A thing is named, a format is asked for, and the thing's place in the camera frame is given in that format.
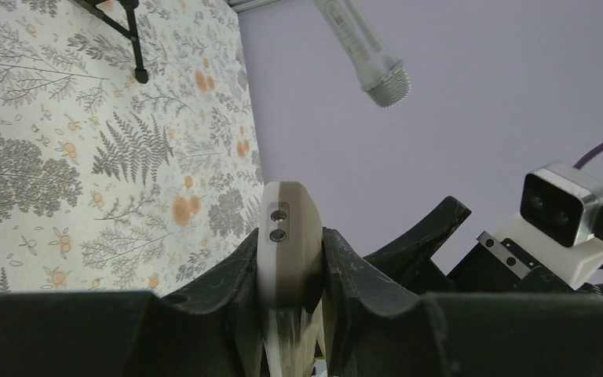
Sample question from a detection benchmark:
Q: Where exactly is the grey microphone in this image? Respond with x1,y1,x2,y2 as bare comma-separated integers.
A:
314,0,411,108

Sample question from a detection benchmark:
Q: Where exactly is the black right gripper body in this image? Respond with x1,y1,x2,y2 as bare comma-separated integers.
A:
411,232,603,296

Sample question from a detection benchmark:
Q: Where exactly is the white remote control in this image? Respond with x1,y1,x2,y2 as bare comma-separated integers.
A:
256,181,323,377

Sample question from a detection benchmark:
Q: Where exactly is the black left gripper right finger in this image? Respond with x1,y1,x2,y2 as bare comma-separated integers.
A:
323,229,603,376

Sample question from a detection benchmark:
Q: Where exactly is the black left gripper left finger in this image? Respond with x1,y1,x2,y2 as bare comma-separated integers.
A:
0,232,260,376

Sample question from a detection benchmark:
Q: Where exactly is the floral table mat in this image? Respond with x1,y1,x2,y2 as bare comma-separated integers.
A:
0,1,263,295

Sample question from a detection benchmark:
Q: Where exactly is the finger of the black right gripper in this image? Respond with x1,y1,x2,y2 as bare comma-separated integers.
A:
364,196,471,287

